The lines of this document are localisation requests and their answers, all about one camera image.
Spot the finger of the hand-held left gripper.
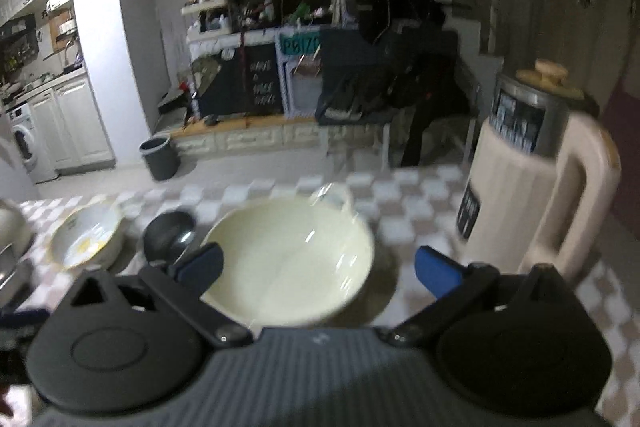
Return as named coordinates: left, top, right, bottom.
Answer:
left=0, top=306, right=51, bottom=335

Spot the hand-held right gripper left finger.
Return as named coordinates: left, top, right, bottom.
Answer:
left=67, top=242, right=253, bottom=351

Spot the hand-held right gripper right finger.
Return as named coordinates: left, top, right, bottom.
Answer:
left=381, top=246, right=577, bottom=349

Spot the small dark round bowl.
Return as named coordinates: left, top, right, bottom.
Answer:
left=142, top=210, right=198, bottom=265

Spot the square steel container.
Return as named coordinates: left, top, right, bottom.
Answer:
left=0, top=244, right=33, bottom=303

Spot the large cream bowl with handles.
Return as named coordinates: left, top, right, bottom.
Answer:
left=200, top=184, right=376, bottom=328

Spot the white bowl with yellow rim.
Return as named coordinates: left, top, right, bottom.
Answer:
left=48, top=202, right=126, bottom=270

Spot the checkered tablecloth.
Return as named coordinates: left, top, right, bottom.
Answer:
left=0, top=164, right=640, bottom=427

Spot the grey trash bin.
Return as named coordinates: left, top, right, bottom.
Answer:
left=139, top=134, right=181, bottom=182

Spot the cream electric jug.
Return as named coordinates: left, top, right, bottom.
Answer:
left=456, top=59, right=621, bottom=275

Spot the white washing machine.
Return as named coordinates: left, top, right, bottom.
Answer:
left=5, top=104, right=56, bottom=185

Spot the white kitchen base cabinet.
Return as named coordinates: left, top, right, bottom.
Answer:
left=30, top=74, right=118, bottom=178

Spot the black letter board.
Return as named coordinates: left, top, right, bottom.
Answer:
left=245, top=42, right=283, bottom=115

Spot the dark cloth heap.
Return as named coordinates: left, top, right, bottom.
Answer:
left=315, top=27, right=481, bottom=128

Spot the maroon cloth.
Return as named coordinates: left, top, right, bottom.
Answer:
left=605, top=72, right=640, bottom=258

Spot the green sign plate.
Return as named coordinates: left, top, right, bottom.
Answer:
left=277, top=34, right=321, bottom=56

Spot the white shelf rack with bottles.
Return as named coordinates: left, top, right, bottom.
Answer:
left=181, top=0, right=236, bottom=35

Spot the white lattice frame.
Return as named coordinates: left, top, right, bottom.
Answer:
left=280, top=57, right=323, bottom=118

